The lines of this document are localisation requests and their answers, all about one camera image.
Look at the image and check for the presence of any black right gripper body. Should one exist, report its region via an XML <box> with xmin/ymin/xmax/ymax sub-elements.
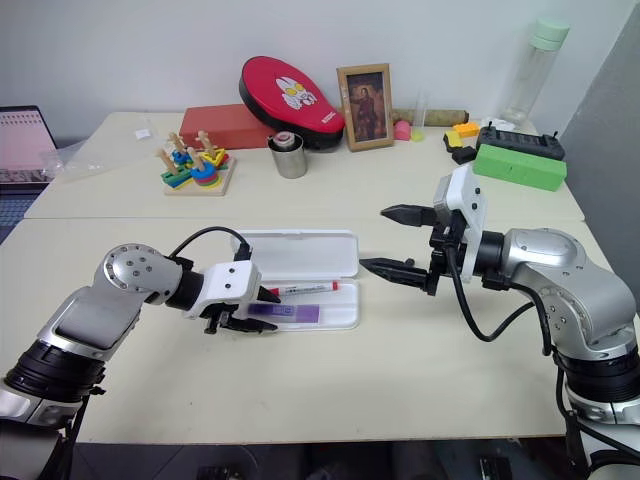
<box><xmin>424</xmin><ymin>205</ymin><xmax>469</xmax><ymax>297</ymax></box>

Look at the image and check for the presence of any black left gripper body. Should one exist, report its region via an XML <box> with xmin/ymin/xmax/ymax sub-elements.
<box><xmin>202</xmin><ymin>301</ymin><xmax>237</xmax><ymax>336</ymax></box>

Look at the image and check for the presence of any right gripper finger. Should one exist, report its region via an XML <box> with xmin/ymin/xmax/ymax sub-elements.
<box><xmin>380</xmin><ymin>202</ymin><xmax>437</xmax><ymax>228</ymax></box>
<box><xmin>359</xmin><ymin>256</ymin><xmax>431</xmax><ymax>289</ymax></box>

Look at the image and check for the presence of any red marker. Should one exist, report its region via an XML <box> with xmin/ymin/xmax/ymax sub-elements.
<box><xmin>263</xmin><ymin>280</ymin><xmax>340</xmax><ymax>297</ymax></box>

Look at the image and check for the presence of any white plastic pencil case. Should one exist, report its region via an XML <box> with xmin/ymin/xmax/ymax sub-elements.
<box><xmin>230</xmin><ymin>229</ymin><xmax>363</xmax><ymax>332</ymax></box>

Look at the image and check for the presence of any purple eraser block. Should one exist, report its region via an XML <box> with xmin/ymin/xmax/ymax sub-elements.
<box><xmin>248</xmin><ymin>302</ymin><xmax>322</xmax><ymax>322</ymax></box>

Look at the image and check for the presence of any clear plastic tube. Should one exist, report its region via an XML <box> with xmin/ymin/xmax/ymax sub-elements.
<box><xmin>411</xmin><ymin>89</ymin><xmax>431</xmax><ymax>132</ymax></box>

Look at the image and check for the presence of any brown rolled mat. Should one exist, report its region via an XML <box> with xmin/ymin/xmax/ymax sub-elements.
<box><xmin>391</xmin><ymin>106</ymin><xmax>472</xmax><ymax>127</ymax></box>

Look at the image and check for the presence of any green foam block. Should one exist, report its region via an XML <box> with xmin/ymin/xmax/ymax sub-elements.
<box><xmin>471</xmin><ymin>143</ymin><xmax>569</xmax><ymax>193</ymax></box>

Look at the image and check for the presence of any black remote controller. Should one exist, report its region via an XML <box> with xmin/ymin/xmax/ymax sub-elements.
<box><xmin>474</xmin><ymin>121</ymin><xmax>567</xmax><ymax>162</ymax></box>

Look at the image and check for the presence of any metal cup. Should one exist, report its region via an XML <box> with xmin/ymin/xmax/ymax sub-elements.
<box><xmin>266</xmin><ymin>132</ymin><xmax>308</xmax><ymax>179</ymax></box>

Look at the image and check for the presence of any wooden colourful stacking toy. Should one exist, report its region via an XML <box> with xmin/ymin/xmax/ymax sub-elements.
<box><xmin>151</xmin><ymin>130</ymin><xmax>238</xmax><ymax>198</ymax></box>

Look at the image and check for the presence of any red rectangular box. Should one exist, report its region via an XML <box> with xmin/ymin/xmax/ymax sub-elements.
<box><xmin>179</xmin><ymin>103</ymin><xmax>277</xmax><ymax>151</ymax></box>

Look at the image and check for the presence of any red and black oval pad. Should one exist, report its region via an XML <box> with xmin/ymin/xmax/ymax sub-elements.
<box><xmin>238</xmin><ymin>55</ymin><xmax>347</xmax><ymax>152</ymax></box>

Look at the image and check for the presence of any clear bottle with green lid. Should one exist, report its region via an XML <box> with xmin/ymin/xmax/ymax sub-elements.
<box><xmin>501</xmin><ymin>16</ymin><xmax>572</xmax><ymax>124</ymax></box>

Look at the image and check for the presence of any clear plastic bag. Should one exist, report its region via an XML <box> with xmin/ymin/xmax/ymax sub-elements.
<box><xmin>39</xmin><ymin>116</ymin><xmax>167</xmax><ymax>182</ymax></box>

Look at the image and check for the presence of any black laptop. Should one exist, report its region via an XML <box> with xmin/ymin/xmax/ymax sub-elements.
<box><xmin>0</xmin><ymin>105</ymin><xmax>61</xmax><ymax>187</ymax></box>

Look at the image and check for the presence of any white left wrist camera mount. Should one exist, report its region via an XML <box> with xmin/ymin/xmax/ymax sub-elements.
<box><xmin>182</xmin><ymin>260</ymin><xmax>263</xmax><ymax>322</ymax></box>

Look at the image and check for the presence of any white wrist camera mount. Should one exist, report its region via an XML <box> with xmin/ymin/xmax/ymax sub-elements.
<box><xmin>182</xmin><ymin>260</ymin><xmax>263</xmax><ymax>322</ymax></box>
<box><xmin>432</xmin><ymin>163</ymin><xmax>489</xmax><ymax>282</ymax></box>

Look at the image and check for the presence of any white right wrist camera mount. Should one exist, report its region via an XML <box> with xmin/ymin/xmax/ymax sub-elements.
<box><xmin>432</xmin><ymin>163</ymin><xmax>489</xmax><ymax>282</ymax></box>

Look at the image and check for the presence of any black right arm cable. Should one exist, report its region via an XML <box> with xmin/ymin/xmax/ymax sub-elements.
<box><xmin>446</xmin><ymin>244</ymin><xmax>552</xmax><ymax>357</ymax></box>

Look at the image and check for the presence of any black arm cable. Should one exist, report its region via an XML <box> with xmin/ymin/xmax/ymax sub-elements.
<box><xmin>446</xmin><ymin>244</ymin><xmax>552</xmax><ymax>357</ymax></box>
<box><xmin>167</xmin><ymin>226</ymin><xmax>253</xmax><ymax>264</ymax></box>

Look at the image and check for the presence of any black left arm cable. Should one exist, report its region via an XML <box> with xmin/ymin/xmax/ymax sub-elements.
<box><xmin>167</xmin><ymin>226</ymin><xmax>253</xmax><ymax>264</ymax></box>

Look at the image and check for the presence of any wooden picture frame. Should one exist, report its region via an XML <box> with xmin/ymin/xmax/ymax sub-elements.
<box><xmin>335</xmin><ymin>62</ymin><xmax>397</xmax><ymax>153</ymax></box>

